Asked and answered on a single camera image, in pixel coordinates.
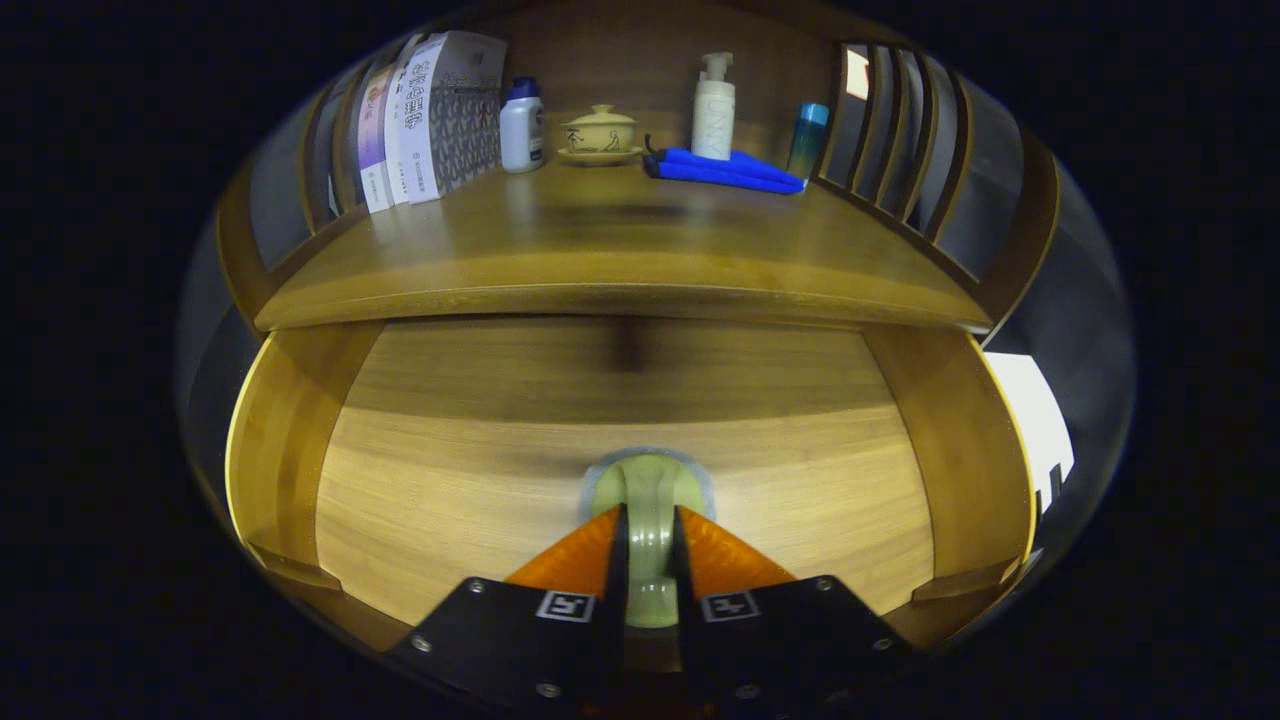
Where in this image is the pale green tape dispenser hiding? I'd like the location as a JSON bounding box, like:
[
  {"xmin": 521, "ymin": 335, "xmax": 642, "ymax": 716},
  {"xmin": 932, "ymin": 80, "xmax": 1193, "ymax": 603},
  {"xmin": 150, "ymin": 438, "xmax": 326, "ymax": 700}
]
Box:
[{"xmin": 580, "ymin": 447, "xmax": 716, "ymax": 629}]

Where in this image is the wooden drawer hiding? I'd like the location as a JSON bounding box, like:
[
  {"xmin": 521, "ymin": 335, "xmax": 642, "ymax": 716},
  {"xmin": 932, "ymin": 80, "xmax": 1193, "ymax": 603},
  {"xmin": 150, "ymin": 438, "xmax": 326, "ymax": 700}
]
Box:
[{"xmin": 225, "ymin": 318, "xmax": 1038, "ymax": 661}]

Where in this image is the white plastic box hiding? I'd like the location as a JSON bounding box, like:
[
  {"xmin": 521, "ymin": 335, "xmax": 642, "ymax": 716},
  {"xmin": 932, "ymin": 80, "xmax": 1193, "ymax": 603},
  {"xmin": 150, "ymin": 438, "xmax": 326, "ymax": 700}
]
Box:
[{"xmin": 982, "ymin": 350, "xmax": 1076, "ymax": 516}]

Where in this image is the white bottle blue cap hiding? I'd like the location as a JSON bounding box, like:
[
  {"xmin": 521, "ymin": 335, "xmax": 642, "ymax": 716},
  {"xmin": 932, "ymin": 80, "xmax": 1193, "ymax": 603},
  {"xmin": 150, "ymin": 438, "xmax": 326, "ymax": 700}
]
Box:
[{"xmin": 498, "ymin": 77, "xmax": 546, "ymax": 175}]

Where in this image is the teal bottle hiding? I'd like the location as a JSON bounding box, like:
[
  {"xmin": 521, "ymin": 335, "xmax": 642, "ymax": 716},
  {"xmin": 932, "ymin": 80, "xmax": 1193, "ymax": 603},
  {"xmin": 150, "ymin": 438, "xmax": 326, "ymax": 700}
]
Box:
[{"xmin": 786, "ymin": 102, "xmax": 830, "ymax": 181}]

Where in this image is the blue folded cloth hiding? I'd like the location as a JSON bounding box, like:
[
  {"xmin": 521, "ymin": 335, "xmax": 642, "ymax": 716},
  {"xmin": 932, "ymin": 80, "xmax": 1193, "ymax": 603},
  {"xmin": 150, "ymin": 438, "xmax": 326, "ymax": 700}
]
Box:
[{"xmin": 643, "ymin": 135, "xmax": 807, "ymax": 195}]

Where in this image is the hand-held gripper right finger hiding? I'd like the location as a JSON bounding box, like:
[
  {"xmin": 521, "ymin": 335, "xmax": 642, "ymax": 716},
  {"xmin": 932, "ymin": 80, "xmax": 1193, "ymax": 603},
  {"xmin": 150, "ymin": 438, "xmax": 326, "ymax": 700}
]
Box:
[{"xmin": 668, "ymin": 505, "xmax": 916, "ymax": 713}]

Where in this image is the purple pink book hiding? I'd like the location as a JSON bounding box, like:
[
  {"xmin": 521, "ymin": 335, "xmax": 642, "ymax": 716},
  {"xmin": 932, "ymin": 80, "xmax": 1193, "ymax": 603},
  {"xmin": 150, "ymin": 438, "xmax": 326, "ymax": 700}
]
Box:
[{"xmin": 357, "ymin": 65, "xmax": 398, "ymax": 214}]

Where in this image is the yellow lidded teacup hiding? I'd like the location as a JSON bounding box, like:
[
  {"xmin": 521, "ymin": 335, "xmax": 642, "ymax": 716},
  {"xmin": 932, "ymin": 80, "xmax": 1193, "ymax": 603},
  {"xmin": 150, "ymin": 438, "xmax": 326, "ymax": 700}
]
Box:
[{"xmin": 556, "ymin": 104, "xmax": 646, "ymax": 168}]

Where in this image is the white pump bottle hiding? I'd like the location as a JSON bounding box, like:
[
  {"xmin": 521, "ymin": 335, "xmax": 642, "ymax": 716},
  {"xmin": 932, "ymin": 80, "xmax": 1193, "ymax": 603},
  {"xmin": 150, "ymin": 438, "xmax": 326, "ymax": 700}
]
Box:
[{"xmin": 691, "ymin": 52, "xmax": 737, "ymax": 162}]

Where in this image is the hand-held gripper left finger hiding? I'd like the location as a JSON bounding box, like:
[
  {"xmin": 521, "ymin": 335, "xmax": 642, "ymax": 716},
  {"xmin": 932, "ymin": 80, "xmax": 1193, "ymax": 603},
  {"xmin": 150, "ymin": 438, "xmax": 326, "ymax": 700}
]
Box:
[{"xmin": 385, "ymin": 503, "xmax": 631, "ymax": 716}]

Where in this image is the thin white book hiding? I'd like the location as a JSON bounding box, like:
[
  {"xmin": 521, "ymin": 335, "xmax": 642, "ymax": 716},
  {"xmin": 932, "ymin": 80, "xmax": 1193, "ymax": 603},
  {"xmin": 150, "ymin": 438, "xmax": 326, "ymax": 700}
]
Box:
[{"xmin": 383, "ymin": 35, "xmax": 426, "ymax": 207}]

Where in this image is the wooden countertop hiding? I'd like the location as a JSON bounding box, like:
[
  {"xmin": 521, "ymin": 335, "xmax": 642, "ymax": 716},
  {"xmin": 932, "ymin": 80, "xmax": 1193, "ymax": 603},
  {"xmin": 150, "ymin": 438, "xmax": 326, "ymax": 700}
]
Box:
[{"xmin": 253, "ymin": 160, "xmax": 993, "ymax": 333}]

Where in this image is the thick white patterned book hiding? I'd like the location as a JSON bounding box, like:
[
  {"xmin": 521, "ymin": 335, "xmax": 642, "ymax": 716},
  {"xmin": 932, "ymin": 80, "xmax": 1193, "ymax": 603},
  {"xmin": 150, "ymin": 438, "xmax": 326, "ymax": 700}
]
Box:
[{"xmin": 397, "ymin": 30, "xmax": 508, "ymax": 205}]

